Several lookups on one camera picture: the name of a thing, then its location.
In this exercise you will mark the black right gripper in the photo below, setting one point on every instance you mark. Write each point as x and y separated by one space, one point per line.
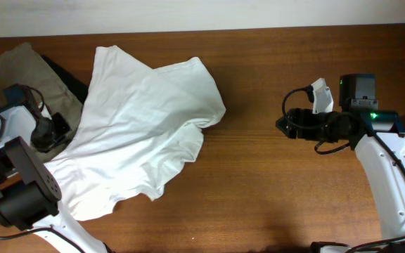
293 132

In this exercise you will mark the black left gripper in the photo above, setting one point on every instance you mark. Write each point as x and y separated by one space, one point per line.
46 147

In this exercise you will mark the white t-shirt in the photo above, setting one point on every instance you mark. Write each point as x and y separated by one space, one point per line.
139 127

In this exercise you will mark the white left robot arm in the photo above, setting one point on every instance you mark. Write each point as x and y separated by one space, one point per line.
30 197

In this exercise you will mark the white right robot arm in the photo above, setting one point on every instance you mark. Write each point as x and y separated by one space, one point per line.
376 136

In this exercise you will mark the black garment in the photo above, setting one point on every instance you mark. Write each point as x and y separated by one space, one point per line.
75 86

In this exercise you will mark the khaki beige garment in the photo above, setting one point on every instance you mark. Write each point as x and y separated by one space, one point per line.
22 65

